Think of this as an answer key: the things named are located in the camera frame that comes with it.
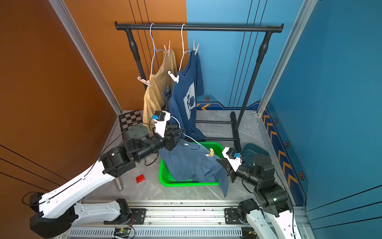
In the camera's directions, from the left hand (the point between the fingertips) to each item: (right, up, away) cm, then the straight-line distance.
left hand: (180, 126), depth 60 cm
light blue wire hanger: (+1, -4, +4) cm, 6 cm away
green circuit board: (-29, -51, +11) cm, 60 cm away
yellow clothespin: (+13, -12, +2) cm, 17 cm away
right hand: (+16, -14, +4) cm, 22 cm away
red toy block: (-26, -30, +25) cm, 47 cm away
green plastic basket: (-10, -30, +24) cm, 40 cm away
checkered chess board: (-45, +5, +52) cm, 69 cm away
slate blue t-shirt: (+3, -18, +17) cm, 25 cm away
